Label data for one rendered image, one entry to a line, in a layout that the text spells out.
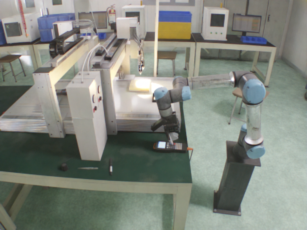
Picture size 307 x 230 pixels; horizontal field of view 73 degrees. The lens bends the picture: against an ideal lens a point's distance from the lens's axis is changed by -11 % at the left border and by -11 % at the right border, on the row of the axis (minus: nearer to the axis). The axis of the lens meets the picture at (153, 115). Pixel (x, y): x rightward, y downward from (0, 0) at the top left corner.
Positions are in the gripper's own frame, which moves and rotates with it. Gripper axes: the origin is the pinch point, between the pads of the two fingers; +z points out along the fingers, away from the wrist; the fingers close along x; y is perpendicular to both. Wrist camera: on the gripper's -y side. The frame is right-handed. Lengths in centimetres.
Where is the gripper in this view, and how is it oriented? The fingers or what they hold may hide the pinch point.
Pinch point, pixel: (171, 142)
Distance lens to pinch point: 142.2
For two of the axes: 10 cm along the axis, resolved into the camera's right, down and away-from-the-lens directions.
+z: 2.6, 8.4, 4.8
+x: 1.3, -5.2, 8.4
